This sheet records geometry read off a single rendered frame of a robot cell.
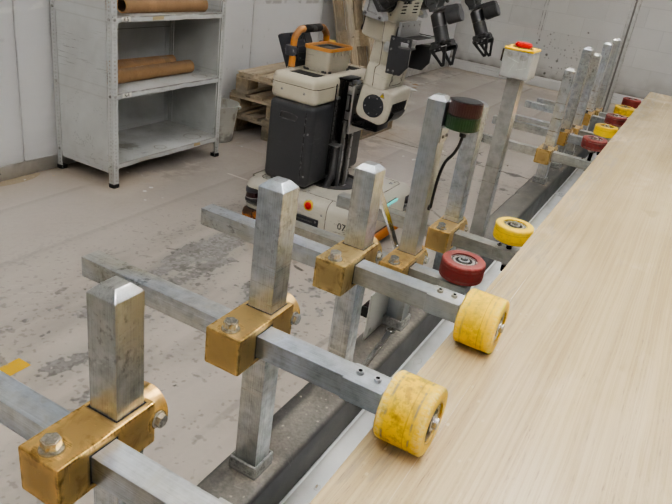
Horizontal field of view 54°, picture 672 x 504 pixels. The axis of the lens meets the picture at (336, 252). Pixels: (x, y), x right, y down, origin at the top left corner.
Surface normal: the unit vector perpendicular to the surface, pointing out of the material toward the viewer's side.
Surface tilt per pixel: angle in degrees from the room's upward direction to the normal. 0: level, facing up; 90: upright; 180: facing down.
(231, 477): 0
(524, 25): 90
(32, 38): 90
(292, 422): 0
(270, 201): 90
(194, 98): 90
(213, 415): 0
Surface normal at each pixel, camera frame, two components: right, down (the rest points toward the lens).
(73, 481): 0.86, 0.32
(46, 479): -0.49, 0.32
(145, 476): 0.13, -0.89
